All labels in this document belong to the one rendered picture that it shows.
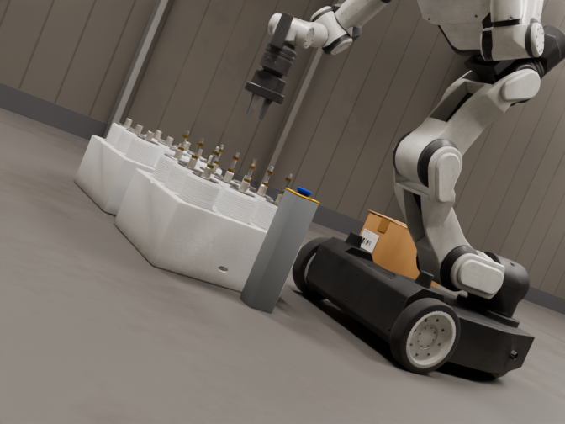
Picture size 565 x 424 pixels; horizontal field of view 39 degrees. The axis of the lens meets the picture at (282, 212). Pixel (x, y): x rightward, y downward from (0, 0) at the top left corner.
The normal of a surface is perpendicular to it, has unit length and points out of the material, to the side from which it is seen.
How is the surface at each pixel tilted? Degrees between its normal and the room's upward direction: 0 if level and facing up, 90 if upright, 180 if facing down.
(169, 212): 90
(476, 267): 90
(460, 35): 146
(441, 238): 90
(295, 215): 90
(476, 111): 114
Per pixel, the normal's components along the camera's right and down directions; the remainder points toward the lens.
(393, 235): -0.78, -0.29
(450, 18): -0.64, 0.67
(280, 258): 0.44, 0.26
